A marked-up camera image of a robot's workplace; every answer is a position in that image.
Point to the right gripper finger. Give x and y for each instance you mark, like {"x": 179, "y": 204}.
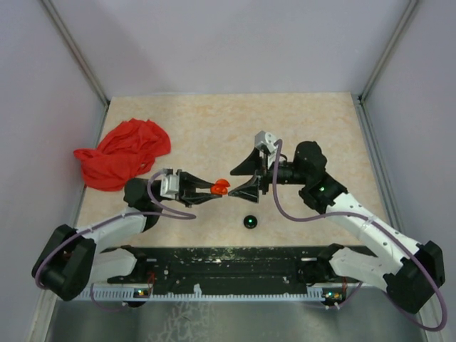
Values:
{"x": 249, "y": 191}
{"x": 253, "y": 164}

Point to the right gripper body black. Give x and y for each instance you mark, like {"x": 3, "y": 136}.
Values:
{"x": 266, "y": 178}

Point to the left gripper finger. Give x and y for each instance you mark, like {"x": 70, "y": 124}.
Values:
{"x": 196, "y": 198}
{"x": 194, "y": 183}

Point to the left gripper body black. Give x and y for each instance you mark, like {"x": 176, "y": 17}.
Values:
{"x": 181, "y": 192}

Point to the orange earbud charging case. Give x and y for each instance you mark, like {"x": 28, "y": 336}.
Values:
{"x": 220, "y": 187}

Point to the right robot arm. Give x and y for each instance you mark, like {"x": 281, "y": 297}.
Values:
{"x": 409, "y": 272}

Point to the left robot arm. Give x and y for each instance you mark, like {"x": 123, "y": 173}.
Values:
{"x": 75, "y": 257}

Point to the red cloth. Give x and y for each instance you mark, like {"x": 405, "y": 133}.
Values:
{"x": 125, "y": 152}

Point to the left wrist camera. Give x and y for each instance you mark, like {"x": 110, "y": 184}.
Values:
{"x": 170, "y": 184}

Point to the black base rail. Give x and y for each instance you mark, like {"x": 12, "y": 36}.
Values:
{"x": 229, "y": 270}

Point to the white cable duct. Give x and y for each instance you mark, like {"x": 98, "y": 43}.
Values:
{"x": 142, "y": 294}

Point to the right aluminium frame post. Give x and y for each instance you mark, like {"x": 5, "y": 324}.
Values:
{"x": 399, "y": 31}

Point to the aluminium frame post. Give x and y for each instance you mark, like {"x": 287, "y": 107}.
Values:
{"x": 399, "y": 31}
{"x": 75, "y": 51}

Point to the left aluminium frame post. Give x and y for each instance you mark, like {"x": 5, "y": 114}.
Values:
{"x": 75, "y": 51}

